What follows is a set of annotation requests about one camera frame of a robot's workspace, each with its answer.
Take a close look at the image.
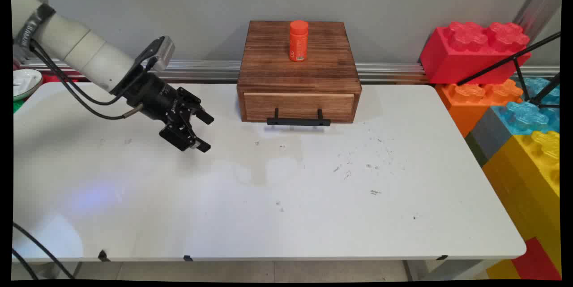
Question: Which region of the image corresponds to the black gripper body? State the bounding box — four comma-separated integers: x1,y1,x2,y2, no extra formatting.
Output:
120,71,183,123

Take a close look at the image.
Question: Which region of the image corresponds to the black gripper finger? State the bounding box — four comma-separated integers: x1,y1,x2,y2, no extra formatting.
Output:
159,116,211,154
176,86,215,125

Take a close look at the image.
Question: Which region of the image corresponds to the wooden drawer with black handle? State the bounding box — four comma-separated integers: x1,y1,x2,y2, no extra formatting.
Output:
243,92,357,127

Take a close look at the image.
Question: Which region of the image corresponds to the brown wooden drawer cabinet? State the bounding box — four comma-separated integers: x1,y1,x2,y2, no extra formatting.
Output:
236,20,362,124

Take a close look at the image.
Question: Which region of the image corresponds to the low red block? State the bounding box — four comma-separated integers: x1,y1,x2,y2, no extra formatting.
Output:
43,73,79,84

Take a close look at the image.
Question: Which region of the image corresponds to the orange plastic bottle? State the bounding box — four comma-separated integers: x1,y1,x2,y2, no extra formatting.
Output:
289,20,309,62

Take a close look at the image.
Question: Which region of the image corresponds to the white bowl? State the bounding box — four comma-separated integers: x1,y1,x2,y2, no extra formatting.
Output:
13,69,43,101

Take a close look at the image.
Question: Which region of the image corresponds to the large red building block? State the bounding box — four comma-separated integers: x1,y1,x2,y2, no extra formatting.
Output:
419,21,532,85

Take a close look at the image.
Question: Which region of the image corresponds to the large orange building block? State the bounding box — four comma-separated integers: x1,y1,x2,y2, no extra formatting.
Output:
435,79,524,138

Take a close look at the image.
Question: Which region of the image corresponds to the white table leg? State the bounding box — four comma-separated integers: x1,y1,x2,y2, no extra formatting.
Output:
402,259,502,281

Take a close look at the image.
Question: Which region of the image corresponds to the large grey building block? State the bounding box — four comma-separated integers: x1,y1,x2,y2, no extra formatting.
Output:
465,107,513,167

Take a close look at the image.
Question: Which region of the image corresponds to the black tripod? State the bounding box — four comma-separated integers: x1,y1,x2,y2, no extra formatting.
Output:
456,31,562,109

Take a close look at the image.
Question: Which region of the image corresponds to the large blue building block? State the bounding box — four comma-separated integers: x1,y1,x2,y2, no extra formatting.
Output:
492,100,560,136
519,77,560,105

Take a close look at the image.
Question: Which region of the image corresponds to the large yellow building block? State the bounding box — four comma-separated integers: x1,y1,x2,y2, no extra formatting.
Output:
483,130,561,274

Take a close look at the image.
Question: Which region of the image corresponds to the flat red building block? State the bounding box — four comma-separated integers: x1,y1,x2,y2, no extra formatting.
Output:
512,237,562,281

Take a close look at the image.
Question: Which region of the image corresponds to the aluminium wall rail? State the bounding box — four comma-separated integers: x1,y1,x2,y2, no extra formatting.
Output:
20,58,560,85

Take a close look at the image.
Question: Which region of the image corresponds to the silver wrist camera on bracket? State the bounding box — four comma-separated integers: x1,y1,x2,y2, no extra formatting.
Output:
133,35,175,73

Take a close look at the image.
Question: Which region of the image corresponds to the thin black cable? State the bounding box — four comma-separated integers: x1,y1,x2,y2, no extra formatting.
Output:
13,40,150,279

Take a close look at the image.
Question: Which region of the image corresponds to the black velcro cable strap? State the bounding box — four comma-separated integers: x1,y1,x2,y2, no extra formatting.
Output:
15,4,57,51

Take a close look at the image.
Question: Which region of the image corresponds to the aluminium profile post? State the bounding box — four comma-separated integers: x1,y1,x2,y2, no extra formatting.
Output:
512,0,563,43

